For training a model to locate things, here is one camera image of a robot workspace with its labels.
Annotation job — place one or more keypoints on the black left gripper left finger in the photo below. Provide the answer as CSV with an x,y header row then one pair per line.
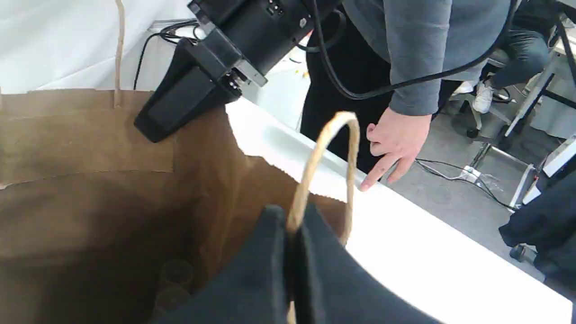
x,y
250,289

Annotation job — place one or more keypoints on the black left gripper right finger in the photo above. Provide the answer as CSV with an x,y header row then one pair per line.
x,y
330,287

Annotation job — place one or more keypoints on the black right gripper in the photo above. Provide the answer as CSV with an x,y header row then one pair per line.
x,y
203,74

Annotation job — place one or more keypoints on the brown paper bag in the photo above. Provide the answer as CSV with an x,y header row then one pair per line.
x,y
99,225

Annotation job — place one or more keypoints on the dark grey sleeved forearm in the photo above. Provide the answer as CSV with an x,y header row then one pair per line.
x,y
425,37

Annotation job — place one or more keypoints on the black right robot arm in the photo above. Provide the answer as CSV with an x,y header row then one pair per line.
x,y
286,22

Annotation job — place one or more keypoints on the person's bare hand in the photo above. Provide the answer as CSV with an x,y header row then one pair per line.
x,y
396,140

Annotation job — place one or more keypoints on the white draped backdrop cloth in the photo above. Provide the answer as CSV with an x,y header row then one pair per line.
x,y
65,44

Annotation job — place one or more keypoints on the person's torso dark clothing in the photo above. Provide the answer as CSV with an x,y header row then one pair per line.
x,y
350,76

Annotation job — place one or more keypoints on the dark object at right edge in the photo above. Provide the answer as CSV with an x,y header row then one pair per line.
x,y
548,223

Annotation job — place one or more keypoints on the office chair base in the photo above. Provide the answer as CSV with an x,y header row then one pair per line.
x,y
498,129

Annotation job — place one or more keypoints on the seated person's leg white shoe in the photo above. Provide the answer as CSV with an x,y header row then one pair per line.
x,y
527,48

